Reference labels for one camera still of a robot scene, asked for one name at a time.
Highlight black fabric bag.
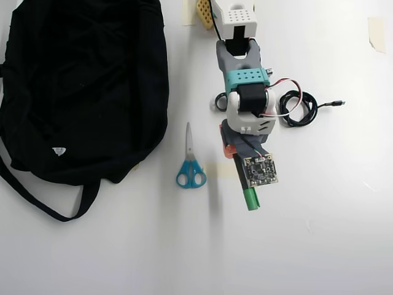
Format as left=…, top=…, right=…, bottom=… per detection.
left=0, top=0, right=171, bottom=223

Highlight long beige masking tape strip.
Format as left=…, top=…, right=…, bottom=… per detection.
left=204, top=162, right=238, bottom=179

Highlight blue-handled scissors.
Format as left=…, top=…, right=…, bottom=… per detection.
left=174, top=121, right=208, bottom=189

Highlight red white servo wires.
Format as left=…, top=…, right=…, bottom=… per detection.
left=257, top=77, right=304, bottom=120

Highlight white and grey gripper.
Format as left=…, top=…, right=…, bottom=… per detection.
left=218, top=91, right=278, bottom=161

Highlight black ring-shaped clip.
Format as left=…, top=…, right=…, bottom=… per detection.
left=209, top=91, right=230, bottom=112

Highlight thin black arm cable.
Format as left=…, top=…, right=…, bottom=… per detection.
left=208, top=0, right=224, bottom=41

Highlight green marker with black barrel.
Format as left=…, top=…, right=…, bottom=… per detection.
left=232, top=152, right=262, bottom=213

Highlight black coiled USB cable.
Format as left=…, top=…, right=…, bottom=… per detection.
left=277, top=90, right=346, bottom=128

